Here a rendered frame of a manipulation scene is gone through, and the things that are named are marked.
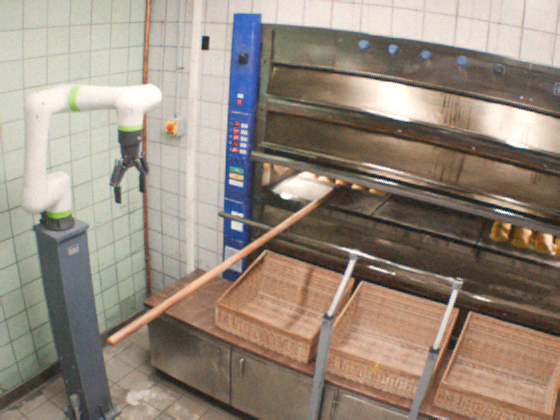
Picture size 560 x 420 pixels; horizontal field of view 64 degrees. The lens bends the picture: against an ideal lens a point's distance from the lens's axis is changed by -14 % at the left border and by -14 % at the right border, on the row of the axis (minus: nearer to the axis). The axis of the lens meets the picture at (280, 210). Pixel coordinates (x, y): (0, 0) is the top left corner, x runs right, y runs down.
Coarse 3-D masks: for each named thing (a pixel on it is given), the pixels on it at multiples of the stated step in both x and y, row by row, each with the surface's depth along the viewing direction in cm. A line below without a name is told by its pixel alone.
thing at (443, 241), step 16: (272, 192) 282; (320, 208) 266; (336, 208) 266; (368, 224) 255; (384, 224) 251; (400, 224) 251; (432, 240) 240; (448, 240) 236; (480, 256) 229; (496, 256) 225; (512, 256) 223; (544, 272) 214
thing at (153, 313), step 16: (336, 192) 284; (304, 208) 255; (288, 224) 238; (256, 240) 218; (240, 256) 205; (208, 272) 189; (192, 288) 179; (160, 304) 166; (144, 320) 158; (112, 336) 147
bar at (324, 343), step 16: (256, 224) 243; (304, 240) 232; (320, 240) 229; (352, 256) 221; (368, 256) 218; (416, 272) 208; (432, 272) 206; (336, 304) 214; (320, 336) 215; (320, 352) 217; (432, 352) 189; (320, 368) 220; (432, 368) 191; (320, 384) 223; (320, 400) 231; (416, 400) 200; (416, 416) 202
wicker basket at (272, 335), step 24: (288, 264) 282; (240, 288) 274; (264, 288) 290; (288, 288) 283; (312, 288) 276; (336, 288) 269; (216, 312) 258; (240, 312) 249; (264, 312) 277; (288, 312) 278; (336, 312) 253; (240, 336) 254; (264, 336) 246; (288, 336) 237; (312, 336) 233
